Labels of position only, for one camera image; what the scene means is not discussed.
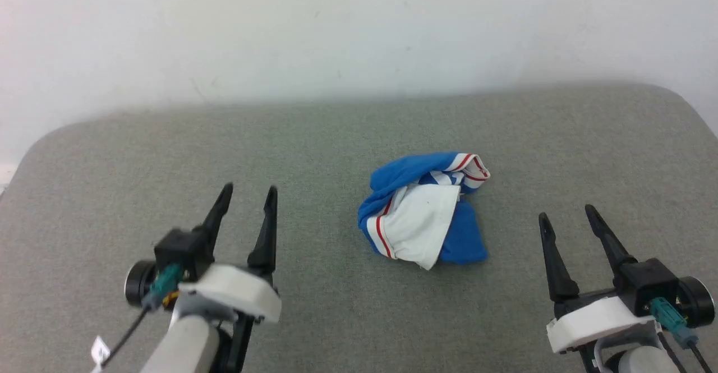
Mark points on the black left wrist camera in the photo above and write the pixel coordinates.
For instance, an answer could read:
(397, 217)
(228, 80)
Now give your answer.
(179, 252)

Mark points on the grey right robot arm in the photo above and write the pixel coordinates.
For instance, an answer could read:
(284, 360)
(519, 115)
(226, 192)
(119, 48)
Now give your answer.
(645, 362)

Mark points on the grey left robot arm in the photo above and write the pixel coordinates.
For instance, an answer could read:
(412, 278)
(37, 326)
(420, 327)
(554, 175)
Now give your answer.
(182, 348)

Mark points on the grey fabric sofa cushion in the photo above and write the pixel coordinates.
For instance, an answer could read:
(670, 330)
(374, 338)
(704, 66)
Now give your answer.
(336, 148)

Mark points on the blue white red-striped t-shirt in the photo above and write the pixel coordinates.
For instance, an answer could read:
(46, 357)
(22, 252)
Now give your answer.
(418, 221)

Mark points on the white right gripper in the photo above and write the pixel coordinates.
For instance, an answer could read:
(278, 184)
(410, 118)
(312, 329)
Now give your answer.
(594, 319)

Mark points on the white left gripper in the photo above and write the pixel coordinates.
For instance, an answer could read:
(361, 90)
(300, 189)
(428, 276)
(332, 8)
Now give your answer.
(235, 294)

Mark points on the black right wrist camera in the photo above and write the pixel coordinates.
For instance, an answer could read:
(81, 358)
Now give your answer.
(650, 280)

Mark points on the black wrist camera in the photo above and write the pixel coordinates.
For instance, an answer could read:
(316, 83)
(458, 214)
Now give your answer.
(650, 280)
(179, 252)

